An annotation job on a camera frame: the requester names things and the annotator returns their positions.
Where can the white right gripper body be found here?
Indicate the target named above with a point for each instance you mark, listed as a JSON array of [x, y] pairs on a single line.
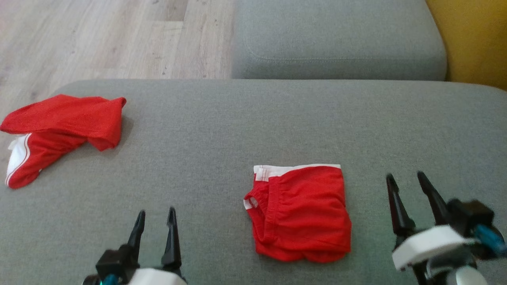
[[427, 245]]

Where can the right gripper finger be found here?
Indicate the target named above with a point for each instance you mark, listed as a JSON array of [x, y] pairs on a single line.
[[435, 202], [400, 213]]

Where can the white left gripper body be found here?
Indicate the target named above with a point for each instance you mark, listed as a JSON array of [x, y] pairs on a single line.
[[158, 278]]

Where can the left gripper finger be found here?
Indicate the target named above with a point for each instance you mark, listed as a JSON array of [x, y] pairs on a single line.
[[135, 239], [172, 245]]

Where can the red mesh shorts white waistband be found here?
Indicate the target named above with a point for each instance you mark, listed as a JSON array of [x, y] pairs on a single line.
[[305, 213]]

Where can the red white basketball jersey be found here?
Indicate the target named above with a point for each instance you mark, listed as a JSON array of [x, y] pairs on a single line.
[[63, 118]]

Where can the large grey sofa ottoman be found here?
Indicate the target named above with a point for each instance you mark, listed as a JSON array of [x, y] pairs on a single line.
[[237, 130]]

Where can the yellow sofa back cushion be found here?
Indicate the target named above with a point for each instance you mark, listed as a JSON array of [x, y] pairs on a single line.
[[475, 39]]

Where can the grey sofa seat cushion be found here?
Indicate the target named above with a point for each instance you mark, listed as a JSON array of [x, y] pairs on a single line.
[[336, 35]]

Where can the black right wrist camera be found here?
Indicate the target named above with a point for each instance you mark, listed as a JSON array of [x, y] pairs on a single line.
[[471, 215]]

